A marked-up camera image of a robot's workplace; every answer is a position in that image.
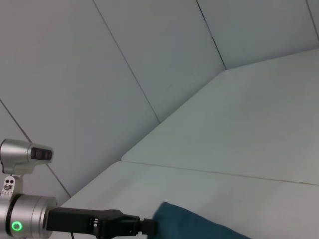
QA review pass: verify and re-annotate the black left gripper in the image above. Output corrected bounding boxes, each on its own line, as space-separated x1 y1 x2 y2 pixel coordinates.
46 207 158 239

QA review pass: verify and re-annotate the teal blue shirt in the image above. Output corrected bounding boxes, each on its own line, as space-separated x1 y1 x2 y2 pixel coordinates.
152 201 253 239

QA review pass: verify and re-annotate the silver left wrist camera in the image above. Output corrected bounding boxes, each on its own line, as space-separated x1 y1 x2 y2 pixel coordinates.
0 138 54 175

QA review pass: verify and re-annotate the silver left camera bracket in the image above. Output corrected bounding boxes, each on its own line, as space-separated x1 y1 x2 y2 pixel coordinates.
0 173 25 200

